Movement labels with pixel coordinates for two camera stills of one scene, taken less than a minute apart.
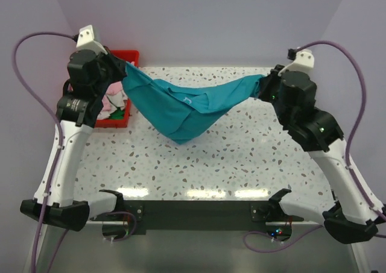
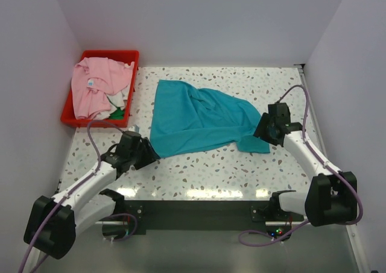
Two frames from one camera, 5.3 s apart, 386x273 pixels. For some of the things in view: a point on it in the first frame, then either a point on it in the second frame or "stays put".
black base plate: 197,215 stays put
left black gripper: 119,64 to 149,155
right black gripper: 266,82 to 259,131
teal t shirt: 177,108 to 186,119
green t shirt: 118,114 stays put
